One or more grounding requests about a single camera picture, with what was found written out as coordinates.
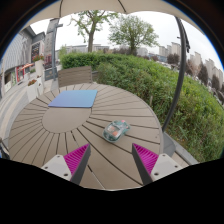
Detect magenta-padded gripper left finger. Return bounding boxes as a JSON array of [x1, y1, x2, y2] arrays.
[[40, 143, 92, 186]]

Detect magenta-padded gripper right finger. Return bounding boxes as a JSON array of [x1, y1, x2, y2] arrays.
[[131, 142, 184, 186]]

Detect transparent teal computer mouse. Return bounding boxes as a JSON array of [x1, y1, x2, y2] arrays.
[[102, 119, 132, 144]]

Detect blue mouse pad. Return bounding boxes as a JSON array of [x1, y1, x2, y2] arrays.
[[47, 89, 99, 109]]

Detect green hedge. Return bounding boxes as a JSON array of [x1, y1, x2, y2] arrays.
[[59, 52, 224, 163]]

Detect white planter with flowers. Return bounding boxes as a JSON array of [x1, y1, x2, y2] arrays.
[[26, 78, 45, 103]]

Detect brown slatted outdoor chair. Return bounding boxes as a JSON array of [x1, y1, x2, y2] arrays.
[[57, 65, 94, 89]]

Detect dark curved parasol pole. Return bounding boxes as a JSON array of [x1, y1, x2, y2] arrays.
[[161, 16, 191, 158]]

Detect tall white flower planter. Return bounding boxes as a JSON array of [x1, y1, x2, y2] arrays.
[[32, 54, 46, 80]]

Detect distant apartment towers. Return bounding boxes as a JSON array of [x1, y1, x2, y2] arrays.
[[158, 41, 224, 89]]

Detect grey sign pylon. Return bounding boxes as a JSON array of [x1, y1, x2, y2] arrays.
[[49, 18, 64, 82]]

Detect grey striped facade building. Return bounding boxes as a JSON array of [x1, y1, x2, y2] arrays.
[[0, 26, 46, 98]]

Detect slim-trunk green tree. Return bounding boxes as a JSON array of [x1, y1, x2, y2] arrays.
[[69, 9, 118, 54]]

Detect round-crowned green tree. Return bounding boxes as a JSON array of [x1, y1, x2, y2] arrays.
[[108, 13, 160, 56]]

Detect beige parasol canopy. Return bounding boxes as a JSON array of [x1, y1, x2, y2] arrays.
[[19, 0, 201, 32]]

